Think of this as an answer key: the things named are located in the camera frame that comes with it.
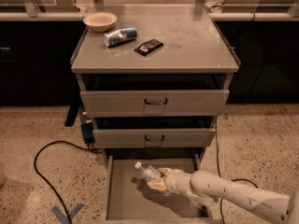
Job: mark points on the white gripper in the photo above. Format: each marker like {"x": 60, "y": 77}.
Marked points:
{"x": 173, "y": 180}

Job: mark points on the clear plastic water bottle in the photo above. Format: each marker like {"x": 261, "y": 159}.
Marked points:
{"x": 147, "y": 173}

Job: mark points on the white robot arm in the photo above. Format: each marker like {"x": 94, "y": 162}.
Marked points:
{"x": 204, "y": 188}

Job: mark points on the grey bottom drawer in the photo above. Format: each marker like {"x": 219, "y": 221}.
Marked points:
{"x": 129, "y": 200}

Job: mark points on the grey drawer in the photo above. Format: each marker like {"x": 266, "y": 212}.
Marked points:
{"x": 134, "y": 138}
{"x": 131, "y": 103}
{"x": 129, "y": 200}

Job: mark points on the grey middle drawer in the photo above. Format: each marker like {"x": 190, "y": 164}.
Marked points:
{"x": 134, "y": 138}

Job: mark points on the grey drawer cabinet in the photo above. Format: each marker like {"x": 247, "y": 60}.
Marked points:
{"x": 194, "y": 57}

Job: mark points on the grey top drawer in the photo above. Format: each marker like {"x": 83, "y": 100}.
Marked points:
{"x": 131, "y": 103}

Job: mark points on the blue power adapter box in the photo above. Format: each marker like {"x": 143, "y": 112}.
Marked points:
{"x": 87, "y": 132}

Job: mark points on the black snack packet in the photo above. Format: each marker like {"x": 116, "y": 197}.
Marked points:
{"x": 147, "y": 47}

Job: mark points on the blue silver crushed can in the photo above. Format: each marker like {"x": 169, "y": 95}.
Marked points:
{"x": 120, "y": 36}

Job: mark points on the white ceramic bowl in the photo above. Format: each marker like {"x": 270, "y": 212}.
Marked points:
{"x": 101, "y": 21}

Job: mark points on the black middle drawer handle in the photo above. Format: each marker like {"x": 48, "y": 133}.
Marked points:
{"x": 154, "y": 138}

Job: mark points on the black drawer handle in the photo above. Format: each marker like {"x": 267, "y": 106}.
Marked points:
{"x": 155, "y": 102}
{"x": 154, "y": 138}

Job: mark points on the black top drawer handle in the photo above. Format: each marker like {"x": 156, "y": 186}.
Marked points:
{"x": 155, "y": 102}

